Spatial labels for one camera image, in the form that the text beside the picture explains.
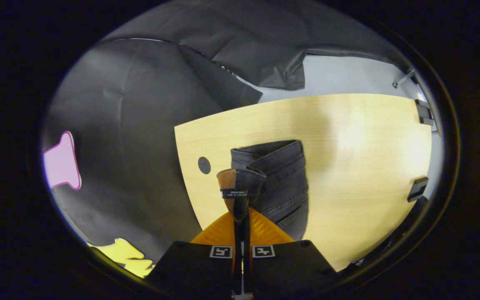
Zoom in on metal rod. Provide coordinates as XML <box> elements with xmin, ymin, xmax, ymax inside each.
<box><xmin>392</xmin><ymin>69</ymin><xmax>416</xmax><ymax>89</ymax></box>

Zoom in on dark grey jeans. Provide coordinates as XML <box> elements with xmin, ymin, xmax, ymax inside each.
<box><xmin>216</xmin><ymin>140</ymin><xmax>310</xmax><ymax>241</ymax></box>

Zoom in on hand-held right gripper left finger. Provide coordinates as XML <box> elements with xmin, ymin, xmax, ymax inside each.
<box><xmin>145</xmin><ymin>210</ymin><xmax>243</xmax><ymax>299</ymax></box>

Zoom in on black backdrop cloth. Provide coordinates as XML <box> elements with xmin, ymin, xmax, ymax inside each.
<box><xmin>42</xmin><ymin>0</ymin><xmax>411</xmax><ymax>278</ymax></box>

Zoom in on black table clamp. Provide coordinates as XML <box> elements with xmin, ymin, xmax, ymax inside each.
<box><xmin>414</xmin><ymin>99</ymin><xmax>435</xmax><ymax>126</ymax></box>
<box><xmin>407</xmin><ymin>177</ymin><xmax>430</xmax><ymax>203</ymax></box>

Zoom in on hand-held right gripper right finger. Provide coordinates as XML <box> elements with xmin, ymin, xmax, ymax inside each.
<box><xmin>243</xmin><ymin>207</ymin><xmax>337</xmax><ymax>299</ymax></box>

